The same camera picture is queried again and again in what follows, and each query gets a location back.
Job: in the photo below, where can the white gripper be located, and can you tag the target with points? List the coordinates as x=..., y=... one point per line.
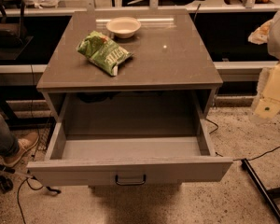
x=268, y=90

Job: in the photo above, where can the grey top drawer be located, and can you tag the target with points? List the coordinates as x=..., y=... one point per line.
x=130, y=168

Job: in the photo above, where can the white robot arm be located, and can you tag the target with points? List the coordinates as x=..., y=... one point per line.
x=269, y=33

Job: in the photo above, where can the grey drawer cabinet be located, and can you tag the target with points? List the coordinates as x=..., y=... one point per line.
x=164, y=90

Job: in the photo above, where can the black metal stand leg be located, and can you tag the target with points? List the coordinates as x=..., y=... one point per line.
x=269, y=195

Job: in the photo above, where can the white paper bowl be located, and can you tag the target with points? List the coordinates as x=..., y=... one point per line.
x=123, y=27

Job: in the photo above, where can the green chip bag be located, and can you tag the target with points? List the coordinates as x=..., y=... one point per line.
x=103, y=52

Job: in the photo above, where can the tan shoe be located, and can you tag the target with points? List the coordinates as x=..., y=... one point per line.
x=25, y=144

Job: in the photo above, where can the person leg in jeans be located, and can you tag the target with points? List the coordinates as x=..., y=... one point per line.
x=9, y=145

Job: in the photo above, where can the black chair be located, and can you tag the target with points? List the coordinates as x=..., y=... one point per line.
x=13, y=36

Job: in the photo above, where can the black top drawer handle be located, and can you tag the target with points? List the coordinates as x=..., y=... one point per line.
x=130, y=181

